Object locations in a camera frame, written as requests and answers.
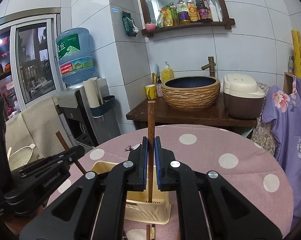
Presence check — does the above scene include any brown ceramic basin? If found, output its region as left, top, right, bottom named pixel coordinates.
left=161, top=76, right=220, bottom=112

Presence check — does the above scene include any grey water dispenser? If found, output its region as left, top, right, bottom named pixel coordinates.
left=57, top=78, right=121, bottom=148

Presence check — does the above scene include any black gold chopstick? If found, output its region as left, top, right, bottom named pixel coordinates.
left=150, top=224, right=155, bottom=240

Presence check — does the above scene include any white brown rice cooker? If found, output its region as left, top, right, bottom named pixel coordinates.
left=223, top=73, right=265, bottom=120

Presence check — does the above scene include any pink small bowl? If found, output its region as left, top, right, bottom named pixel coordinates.
left=145, top=22, right=156, bottom=32

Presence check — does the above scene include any purple floral cloth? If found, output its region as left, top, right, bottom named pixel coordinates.
left=262, top=77, right=301, bottom=228

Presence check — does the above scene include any yellow oil bottle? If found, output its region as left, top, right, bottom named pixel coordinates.
left=161, top=6, right=173, bottom=27

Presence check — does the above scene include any brown chopstick on table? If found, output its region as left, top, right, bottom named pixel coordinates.
left=146, top=224, right=151, bottom=240

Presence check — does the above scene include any amber vinegar bottle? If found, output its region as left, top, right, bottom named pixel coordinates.
left=186, top=0, right=199, bottom=22

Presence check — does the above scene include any cream plastic utensil holder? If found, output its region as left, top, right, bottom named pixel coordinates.
left=91, top=160, right=172, bottom=225

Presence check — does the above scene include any brown wooden chopstick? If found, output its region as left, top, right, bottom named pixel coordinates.
left=148, top=100, right=155, bottom=203

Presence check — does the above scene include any blue water jug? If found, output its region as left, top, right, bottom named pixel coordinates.
left=56, top=28, right=95, bottom=86

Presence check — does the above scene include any window with white frame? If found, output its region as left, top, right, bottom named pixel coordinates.
left=0, top=14, right=65, bottom=118

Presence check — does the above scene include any cream pot with lid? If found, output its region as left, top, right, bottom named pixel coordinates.
left=7, top=144, right=39, bottom=171

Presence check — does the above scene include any yellow soap dispenser bottle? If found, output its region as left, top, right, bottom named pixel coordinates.
left=161, top=61, right=174, bottom=83

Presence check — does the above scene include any yellow mug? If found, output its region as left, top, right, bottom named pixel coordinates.
left=145, top=84, right=157, bottom=100

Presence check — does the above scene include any dark wooden counter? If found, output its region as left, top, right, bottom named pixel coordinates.
left=126, top=95, right=257, bottom=129

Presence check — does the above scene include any beige cloth cover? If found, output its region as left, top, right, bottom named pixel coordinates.
left=5, top=97, right=72, bottom=158

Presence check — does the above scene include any green hanging packet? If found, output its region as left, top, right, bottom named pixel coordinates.
left=122, top=11, right=139, bottom=37

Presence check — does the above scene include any yellow tall package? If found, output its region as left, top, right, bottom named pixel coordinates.
left=291, top=30, right=301, bottom=78

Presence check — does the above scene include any dark soy sauce bottle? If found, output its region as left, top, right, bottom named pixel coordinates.
left=195, top=0, right=212, bottom=22

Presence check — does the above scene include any wooden framed shelf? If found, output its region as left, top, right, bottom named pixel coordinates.
left=140, top=0, right=236, bottom=37

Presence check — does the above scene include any brass faucet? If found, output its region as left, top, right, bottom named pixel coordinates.
left=201, top=56, right=216, bottom=77

